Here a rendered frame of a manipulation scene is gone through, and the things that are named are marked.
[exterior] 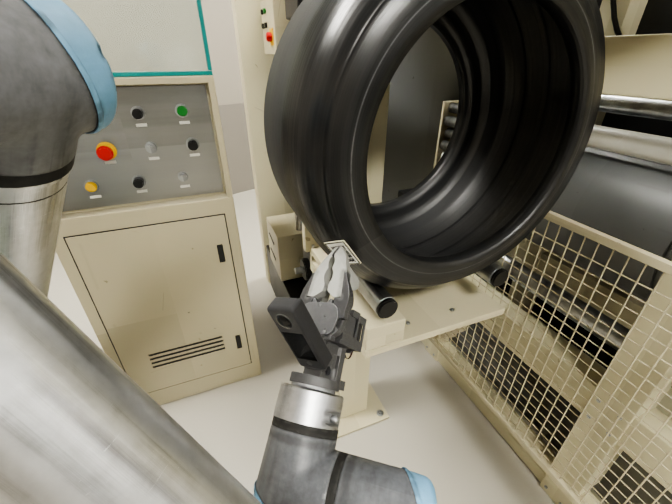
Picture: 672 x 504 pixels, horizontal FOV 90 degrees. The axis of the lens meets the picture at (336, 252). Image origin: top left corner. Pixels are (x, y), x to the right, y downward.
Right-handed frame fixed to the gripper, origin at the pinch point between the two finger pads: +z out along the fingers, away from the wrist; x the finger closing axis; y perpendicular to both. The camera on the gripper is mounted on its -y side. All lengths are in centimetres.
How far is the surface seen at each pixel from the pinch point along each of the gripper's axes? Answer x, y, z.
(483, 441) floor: -3, 122, -24
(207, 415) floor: -100, 66, -39
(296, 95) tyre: 1.5, -17.9, 14.7
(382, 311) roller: 0.5, 17.4, -4.2
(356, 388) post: -43, 87, -16
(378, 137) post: -8.9, 17.5, 41.9
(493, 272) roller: 16.3, 34.6, 10.8
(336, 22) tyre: 8.8, -21.2, 20.3
